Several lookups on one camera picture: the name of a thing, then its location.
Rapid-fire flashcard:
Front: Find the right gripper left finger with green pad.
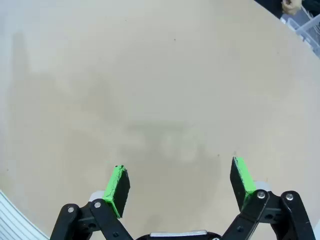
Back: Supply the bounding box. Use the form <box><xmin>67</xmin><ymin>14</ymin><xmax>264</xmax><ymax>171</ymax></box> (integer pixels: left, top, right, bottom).
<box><xmin>49</xmin><ymin>164</ymin><xmax>137</xmax><ymax>240</ymax></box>

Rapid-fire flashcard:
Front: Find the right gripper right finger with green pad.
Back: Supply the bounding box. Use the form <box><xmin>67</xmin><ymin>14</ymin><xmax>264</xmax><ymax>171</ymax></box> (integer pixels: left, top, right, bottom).
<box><xmin>221</xmin><ymin>156</ymin><xmax>316</xmax><ymax>240</ymax></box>

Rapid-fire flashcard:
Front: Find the person's left hand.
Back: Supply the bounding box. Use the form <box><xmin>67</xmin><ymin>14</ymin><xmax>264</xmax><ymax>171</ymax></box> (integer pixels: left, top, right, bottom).
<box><xmin>281</xmin><ymin>0</ymin><xmax>303</xmax><ymax>15</ymax></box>

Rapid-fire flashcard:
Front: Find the clear plastic storage box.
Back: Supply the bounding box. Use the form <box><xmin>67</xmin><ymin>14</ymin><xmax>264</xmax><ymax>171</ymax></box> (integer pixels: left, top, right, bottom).
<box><xmin>281</xmin><ymin>4</ymin><xmax>320</xmax><ymax>60</ymax></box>

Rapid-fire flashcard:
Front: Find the person in black shirt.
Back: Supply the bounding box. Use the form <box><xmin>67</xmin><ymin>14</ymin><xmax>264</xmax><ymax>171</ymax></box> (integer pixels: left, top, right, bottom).
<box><xmin>254</xmin><ymin>0</ymin><xmax>286</xmax><ymax>20</ymax></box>

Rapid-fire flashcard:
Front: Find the white ribbed rail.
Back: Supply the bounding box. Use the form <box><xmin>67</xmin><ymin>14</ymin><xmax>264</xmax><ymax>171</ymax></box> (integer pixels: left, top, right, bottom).
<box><xmin>0</xmin><ymin>189</ymin><xmax>50</xmax><ymax>240</ymax></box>

